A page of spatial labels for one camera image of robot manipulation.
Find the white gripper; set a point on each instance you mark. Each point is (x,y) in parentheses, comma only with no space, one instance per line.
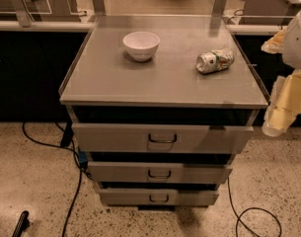
(296,44)

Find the grey top drawer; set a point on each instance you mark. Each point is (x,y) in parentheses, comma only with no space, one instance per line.
(161,138)

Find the black bar on floor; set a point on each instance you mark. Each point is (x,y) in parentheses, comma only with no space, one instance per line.
(22,224)

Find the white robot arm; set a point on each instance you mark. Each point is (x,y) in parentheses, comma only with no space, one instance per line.
(288,43)

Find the grey drawer cabinet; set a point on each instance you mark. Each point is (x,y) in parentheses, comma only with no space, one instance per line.
(106,85)

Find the white ceramic bowl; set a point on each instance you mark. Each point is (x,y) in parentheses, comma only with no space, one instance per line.
(141,46)

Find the long white counter ledge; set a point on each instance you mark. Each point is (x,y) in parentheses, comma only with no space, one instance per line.
(240,30)

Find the grey drawer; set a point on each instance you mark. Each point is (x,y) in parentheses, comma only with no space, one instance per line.
(161,138)
(170,173)
(157,197)

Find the right grey post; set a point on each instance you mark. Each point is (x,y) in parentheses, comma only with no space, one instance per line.
(218,7)

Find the blue box behind cabinet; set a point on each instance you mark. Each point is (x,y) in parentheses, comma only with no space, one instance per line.
(82,158)

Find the left grey post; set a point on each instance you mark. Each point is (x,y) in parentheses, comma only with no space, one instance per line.
(22,13)

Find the grey middle drawer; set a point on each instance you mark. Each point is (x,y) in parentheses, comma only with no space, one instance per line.
(170,173)

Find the grey bottom drawer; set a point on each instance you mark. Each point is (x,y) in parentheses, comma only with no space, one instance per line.
(157,197)

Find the crushed aluminium drink can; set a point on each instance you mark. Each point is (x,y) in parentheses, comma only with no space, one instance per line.
(214,60)

